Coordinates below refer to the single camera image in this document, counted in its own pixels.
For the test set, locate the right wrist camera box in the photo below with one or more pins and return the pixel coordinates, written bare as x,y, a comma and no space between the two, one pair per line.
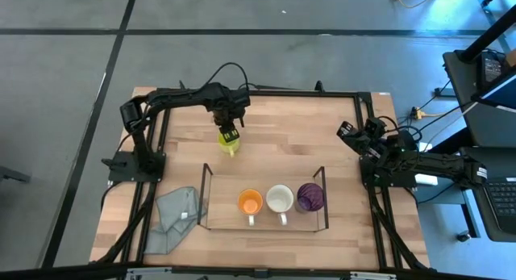
375,128

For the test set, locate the purple faceted cup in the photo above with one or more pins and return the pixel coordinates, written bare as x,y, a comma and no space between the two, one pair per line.
309,197

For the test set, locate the black caster wheel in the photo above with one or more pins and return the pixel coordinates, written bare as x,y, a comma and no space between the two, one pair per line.
463,236

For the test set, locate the white box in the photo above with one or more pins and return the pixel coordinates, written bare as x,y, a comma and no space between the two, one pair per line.
426,179

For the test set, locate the black box device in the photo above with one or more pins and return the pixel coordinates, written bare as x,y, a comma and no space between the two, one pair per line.
492,70

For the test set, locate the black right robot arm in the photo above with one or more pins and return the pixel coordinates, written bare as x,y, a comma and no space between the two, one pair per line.
435,167

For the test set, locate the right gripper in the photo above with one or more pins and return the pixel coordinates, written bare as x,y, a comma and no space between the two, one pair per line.
369,147

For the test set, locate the grey cloth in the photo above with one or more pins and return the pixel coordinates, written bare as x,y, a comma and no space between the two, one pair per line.
173,219

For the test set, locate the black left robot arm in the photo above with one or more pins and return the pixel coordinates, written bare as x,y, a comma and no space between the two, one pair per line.
181,97

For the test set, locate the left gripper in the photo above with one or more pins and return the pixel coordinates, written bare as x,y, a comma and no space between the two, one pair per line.
225,116

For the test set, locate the black side desk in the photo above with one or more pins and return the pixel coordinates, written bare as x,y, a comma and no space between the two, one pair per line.
483,126

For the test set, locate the black laptop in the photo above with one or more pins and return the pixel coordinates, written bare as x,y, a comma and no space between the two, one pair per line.
502,199

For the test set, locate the yellow power plug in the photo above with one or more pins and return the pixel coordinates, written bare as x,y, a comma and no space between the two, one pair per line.
419,112

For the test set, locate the pale yellow small mug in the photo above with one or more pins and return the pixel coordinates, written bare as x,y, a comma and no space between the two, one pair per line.
223,147

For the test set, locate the black pole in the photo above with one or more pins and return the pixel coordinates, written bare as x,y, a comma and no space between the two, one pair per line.
488,36

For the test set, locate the black table frame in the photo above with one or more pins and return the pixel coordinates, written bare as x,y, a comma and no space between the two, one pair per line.
306,93

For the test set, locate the black rig crossbeam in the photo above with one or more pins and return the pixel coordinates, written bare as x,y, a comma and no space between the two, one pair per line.
60,272

